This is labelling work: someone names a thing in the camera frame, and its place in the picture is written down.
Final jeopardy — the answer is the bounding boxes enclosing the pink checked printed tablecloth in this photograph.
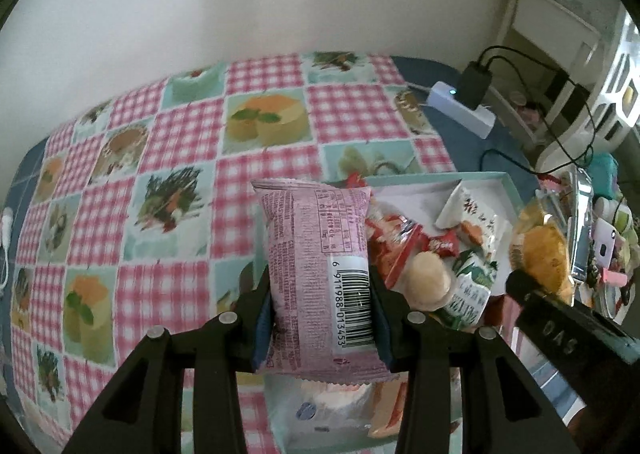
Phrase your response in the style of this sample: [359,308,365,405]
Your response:
[0,51,586,454]

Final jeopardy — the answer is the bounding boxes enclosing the white cable with plugs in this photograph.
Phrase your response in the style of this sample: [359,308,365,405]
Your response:
[0,209,16,295]

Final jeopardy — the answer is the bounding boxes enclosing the red snack packet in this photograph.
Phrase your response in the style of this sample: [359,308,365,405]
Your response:
[365,204,426,292]

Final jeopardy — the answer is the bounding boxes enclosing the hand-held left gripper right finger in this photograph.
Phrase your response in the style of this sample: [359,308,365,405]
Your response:
[367,266,571,454]

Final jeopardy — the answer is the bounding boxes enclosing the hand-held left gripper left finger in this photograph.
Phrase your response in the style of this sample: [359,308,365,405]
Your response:
[65,266,273,454]

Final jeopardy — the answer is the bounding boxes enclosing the white power strip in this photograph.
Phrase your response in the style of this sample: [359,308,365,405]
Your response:
[427,81,496,139]

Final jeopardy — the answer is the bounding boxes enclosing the shiny clear plastic case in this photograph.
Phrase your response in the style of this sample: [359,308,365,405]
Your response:
[570,169,597,281]

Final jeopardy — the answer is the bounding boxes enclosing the small red candy packet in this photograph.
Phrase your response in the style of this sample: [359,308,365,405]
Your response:
[425,229,461,257]

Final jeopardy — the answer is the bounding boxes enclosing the yellow bread packet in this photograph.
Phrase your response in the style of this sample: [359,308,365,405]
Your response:
[509,199,576,302]

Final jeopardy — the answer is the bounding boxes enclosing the white wooden shelf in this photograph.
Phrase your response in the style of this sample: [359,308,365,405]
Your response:
[492,0,606,155]

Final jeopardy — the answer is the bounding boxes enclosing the white packet with black characters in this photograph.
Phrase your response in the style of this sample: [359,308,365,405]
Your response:
[435,181,501,259]

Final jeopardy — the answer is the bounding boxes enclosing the black charger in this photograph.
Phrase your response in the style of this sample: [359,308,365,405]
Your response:
[457,61,493,109]

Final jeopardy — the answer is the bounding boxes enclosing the white phone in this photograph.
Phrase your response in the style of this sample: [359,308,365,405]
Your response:
[595,224,622,269]

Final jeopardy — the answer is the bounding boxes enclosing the orange and pink snack packet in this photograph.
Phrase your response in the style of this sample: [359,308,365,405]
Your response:
[367,381,408,440]

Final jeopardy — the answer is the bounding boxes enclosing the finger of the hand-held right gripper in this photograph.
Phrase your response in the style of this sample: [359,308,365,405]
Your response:
[505,269,548,308]

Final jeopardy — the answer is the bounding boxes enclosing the white round bun packet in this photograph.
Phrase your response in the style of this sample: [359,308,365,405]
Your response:
[280,379,376,435]

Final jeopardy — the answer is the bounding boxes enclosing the white plastic basket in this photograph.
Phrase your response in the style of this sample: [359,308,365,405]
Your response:
[535,4,640,177]

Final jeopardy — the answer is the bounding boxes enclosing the teal plastic toy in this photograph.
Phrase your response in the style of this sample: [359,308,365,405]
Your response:
[590,154,619,199]

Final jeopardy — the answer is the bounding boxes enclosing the teal box with white inside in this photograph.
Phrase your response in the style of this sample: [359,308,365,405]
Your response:
[255,171,526,454]

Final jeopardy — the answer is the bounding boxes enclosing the green and white milk packet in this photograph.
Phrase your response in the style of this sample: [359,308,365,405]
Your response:
[430,251,501,332]

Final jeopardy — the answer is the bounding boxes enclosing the small cream roll cake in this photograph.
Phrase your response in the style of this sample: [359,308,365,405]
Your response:
[402,251,453,312]

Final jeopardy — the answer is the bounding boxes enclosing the black cable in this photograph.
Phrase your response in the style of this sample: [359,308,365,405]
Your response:
[475,44,598,175]

